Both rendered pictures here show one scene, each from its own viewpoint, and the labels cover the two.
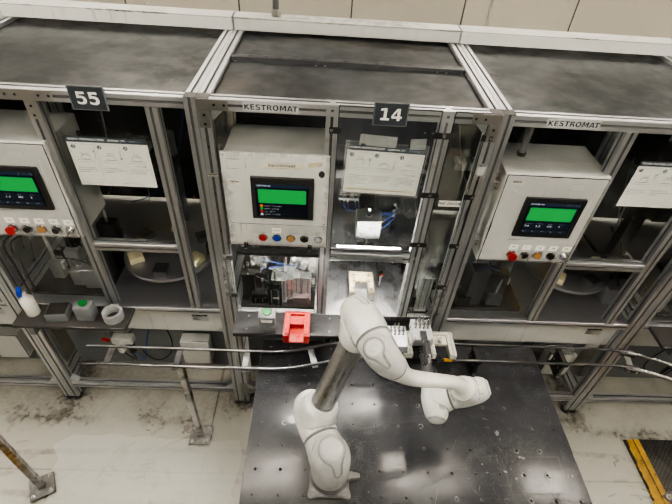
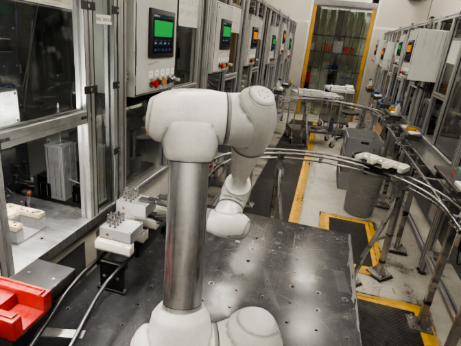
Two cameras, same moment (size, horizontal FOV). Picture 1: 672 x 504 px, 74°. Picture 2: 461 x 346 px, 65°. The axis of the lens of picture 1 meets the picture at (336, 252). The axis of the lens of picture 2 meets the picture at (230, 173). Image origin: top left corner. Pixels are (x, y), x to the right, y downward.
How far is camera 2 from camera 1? 147 cm
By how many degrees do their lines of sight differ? 65
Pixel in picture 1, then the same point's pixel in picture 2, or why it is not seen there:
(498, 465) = (266, 251)
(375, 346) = (263, 90)
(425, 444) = (232, 287)
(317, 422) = (208, 327)
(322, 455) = (265, 331)
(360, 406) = not seen: hidden behind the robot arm
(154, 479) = not seen: outside the picture
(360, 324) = (213, 97)
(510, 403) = not seen: hidden behind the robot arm
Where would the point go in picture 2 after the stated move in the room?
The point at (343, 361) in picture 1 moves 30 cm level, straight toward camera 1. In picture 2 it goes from (203, 187) to (326, 218)
